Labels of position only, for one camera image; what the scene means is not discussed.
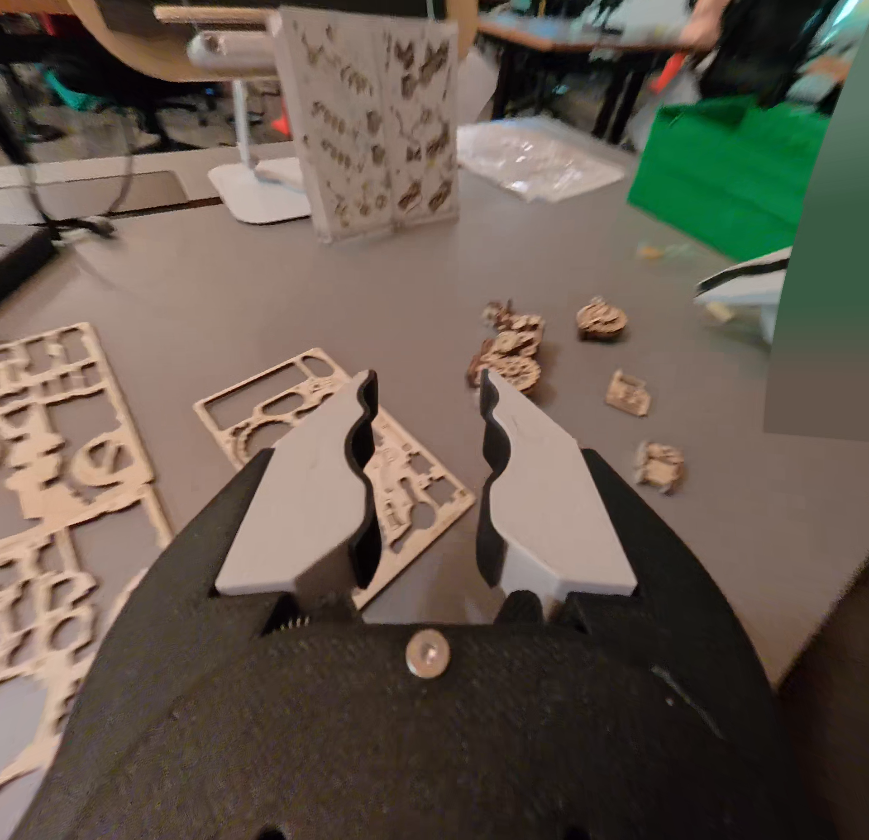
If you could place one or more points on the grey desk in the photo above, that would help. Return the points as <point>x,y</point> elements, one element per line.
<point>271,290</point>

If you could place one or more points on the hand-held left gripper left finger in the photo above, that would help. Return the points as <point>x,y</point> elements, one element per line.
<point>299,514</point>

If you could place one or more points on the white desk lamp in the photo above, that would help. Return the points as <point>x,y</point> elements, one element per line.
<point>261,192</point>

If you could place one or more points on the punched-out wooden puzzle sheet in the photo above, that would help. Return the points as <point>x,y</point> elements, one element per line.
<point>81,473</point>

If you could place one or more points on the curved wooden panel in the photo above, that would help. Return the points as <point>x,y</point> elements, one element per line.
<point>136,53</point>

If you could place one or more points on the green bin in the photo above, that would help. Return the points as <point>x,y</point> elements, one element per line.
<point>726,175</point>

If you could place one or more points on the clear plastic wrap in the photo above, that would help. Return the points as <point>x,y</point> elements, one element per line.
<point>536,158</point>

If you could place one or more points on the small wooden block part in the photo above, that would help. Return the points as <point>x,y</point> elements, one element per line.
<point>660,467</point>

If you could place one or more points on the black box device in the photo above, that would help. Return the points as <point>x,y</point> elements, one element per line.
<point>20,256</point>

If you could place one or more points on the wooden gear model assembly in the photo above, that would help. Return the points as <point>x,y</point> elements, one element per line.
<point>509,351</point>

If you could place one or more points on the wooden sheet with gear holes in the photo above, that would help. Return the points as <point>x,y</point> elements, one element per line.
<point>407,473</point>

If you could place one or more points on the small wooden wheel model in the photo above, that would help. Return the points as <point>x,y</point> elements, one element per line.
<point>602,319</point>

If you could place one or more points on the small yellowish scrap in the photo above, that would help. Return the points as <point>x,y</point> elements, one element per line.
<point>655,250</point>

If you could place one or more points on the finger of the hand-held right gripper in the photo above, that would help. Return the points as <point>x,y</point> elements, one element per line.
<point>747,287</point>

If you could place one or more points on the clear stand with instruction sheet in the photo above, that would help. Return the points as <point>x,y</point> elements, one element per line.
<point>373,121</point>

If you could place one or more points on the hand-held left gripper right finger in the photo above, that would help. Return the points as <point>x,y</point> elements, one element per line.
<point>560,514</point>

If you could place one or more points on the slotted flat wooden piece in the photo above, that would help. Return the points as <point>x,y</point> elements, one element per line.
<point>628,393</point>

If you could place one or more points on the background work table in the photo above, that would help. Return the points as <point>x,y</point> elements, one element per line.
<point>577,39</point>

